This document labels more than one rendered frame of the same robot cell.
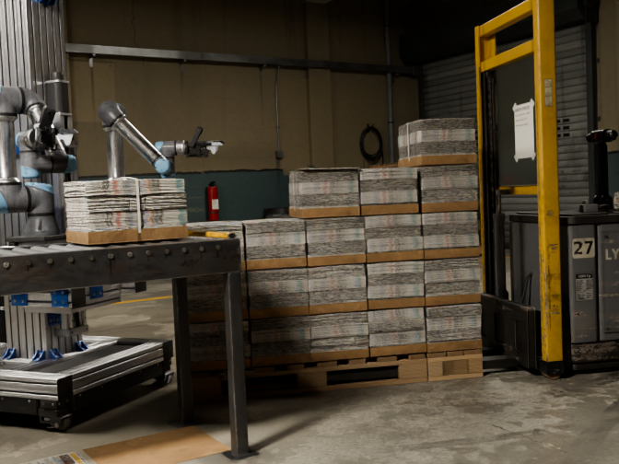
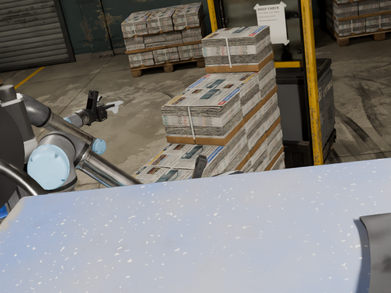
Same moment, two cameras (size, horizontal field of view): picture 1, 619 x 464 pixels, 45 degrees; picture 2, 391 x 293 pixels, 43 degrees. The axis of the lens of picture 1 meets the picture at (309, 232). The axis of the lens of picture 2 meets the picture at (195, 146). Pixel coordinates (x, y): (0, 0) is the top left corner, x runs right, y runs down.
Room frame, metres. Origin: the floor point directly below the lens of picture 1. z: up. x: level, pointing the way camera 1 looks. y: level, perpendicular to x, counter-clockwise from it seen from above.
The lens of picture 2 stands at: (1.99, 2.01, 1.96)
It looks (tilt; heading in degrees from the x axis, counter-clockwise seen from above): 24 degrees down; 312
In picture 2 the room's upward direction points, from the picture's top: 10 degrees counter-clockwise
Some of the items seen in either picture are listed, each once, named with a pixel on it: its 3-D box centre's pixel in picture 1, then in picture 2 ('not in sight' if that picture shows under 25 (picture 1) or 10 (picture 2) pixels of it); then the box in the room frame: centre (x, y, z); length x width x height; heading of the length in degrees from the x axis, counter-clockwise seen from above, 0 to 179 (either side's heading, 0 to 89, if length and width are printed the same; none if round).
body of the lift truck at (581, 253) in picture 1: (582, 284); (286, 112); (4.00, -1.46, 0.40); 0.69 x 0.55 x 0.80; 10
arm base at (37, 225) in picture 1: (41, 224); not in sight; (3.30, 1.18, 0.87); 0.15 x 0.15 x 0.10
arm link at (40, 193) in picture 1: (38, 197); not in sight; (3.30, 1.18, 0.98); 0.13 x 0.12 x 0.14; 131
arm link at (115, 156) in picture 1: (115, 155); not in sight; (3.89, 0.99, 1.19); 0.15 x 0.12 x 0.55; 2
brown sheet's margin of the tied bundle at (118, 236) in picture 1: (98, 236); not in sight; (2.77, 0.78, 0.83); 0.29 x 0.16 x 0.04; 33
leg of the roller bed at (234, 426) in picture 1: (236, 364); not in sight; (2.72, 0.29, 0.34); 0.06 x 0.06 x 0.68; 32
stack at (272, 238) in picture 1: (302, 300); (208, 205); (3.73, 0.05, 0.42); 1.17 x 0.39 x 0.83; 100
